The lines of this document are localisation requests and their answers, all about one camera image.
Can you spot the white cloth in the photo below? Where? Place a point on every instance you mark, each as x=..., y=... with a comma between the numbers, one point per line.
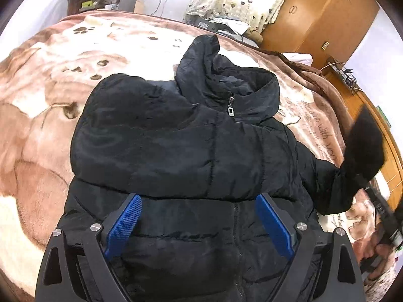
x=299, y=58

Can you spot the brown plush toy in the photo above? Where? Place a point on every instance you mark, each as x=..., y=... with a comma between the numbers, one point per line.
x=254, y=34

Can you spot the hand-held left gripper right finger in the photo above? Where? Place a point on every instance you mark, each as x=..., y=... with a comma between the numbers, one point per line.
x=273, y=225

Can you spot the black power strip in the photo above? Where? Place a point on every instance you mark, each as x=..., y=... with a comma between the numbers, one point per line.
x=341, y=70

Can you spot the brown bear printed blanket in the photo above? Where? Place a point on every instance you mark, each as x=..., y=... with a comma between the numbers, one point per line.
x=44, y=107

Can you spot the black puffer jacket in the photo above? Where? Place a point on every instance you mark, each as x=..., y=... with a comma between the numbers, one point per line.
x=195, y=151

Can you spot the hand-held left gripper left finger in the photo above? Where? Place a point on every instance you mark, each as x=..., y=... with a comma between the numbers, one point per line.
x=124, y=223

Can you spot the white plastic bag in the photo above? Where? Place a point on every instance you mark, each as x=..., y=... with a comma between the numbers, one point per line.
x=231, y=25

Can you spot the wooden bed frame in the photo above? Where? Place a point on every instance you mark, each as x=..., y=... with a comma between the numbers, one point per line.
x=382, y=151

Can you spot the black flat box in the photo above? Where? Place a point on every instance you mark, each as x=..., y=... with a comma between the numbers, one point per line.
x=204, y=22

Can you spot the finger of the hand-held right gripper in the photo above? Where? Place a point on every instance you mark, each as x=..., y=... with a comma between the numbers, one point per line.
x=379, y=206

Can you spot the wooden wardrobe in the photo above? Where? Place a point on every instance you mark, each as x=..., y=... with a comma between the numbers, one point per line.
x=318, y=12

